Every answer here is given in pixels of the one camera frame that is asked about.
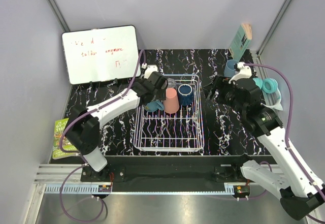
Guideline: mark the black marbled table mat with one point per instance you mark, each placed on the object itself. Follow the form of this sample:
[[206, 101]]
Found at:
[[224, 133]]

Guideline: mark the white whiteboard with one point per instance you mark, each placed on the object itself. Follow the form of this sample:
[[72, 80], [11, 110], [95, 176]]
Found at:
[[99, 55]]

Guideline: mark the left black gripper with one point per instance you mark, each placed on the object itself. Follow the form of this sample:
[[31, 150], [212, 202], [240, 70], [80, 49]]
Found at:
[[160, 94]]

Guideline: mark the blue mug with handle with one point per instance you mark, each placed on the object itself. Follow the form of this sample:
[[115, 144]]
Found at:
[[154, 106]]

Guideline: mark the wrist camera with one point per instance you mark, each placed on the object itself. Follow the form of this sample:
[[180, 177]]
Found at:
[[149, 70], [242, 72]]

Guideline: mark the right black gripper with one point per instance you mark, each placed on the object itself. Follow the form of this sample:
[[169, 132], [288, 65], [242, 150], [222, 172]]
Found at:
[[221, 83]]

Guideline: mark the teal cat-ear headphones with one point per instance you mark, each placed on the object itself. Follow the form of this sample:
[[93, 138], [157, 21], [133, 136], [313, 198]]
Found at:
[[270, 86]]

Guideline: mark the clear glass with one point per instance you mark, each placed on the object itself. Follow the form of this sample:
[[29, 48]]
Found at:
[[171, 83]]

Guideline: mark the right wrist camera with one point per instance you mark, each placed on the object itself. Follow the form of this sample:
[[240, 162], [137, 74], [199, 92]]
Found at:
[[242, 72]]

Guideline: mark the light blue plastic cup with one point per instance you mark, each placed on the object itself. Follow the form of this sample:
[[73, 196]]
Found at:
[[229, 70]]

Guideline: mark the pink plastic cup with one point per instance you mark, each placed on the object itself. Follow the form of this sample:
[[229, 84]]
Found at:
[[171, 103]]

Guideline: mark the dark blue ribbed mug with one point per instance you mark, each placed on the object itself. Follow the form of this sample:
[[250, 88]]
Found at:
[[185, 94]]

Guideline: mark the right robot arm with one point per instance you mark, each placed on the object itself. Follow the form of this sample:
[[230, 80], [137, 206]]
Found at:
[[300, 190]]

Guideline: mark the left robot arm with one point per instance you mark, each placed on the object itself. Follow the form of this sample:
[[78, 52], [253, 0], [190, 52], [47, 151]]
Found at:
[[84, 124]]

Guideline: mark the teal paperback book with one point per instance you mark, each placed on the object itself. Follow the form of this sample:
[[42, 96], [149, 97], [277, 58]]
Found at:
[[241, 41]]

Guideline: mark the white wire dish rack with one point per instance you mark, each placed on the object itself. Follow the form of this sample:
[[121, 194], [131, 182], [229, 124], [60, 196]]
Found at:
[[182, 131]]

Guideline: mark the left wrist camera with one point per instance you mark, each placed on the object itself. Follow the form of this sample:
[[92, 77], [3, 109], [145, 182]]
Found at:
[[149, 70]]

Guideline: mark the white cable duct strip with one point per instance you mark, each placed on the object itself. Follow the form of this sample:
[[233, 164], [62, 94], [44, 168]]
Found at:
[[84, 189]]

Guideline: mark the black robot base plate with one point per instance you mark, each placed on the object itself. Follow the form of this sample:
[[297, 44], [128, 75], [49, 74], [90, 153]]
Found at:
[[171, 173]]

